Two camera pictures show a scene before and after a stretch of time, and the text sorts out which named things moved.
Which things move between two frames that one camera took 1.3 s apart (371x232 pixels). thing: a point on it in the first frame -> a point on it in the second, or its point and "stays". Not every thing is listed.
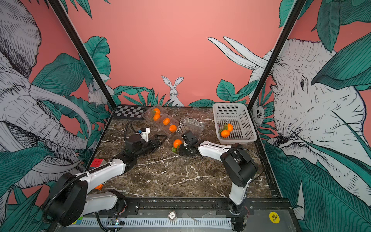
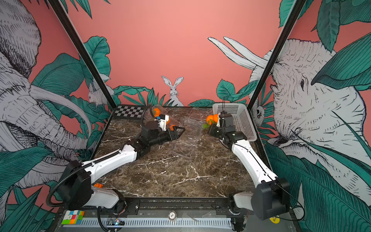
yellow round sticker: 274,217 stays
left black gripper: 157,141 -> 175,132
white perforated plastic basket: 236,114 stays
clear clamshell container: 175,139 -> 198,118
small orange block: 99,187 stays
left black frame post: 77,42 stays
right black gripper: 182,152 -> 213,128
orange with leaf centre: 177,143 -> 209,119
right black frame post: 297,7 stays
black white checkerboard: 131,112 stays
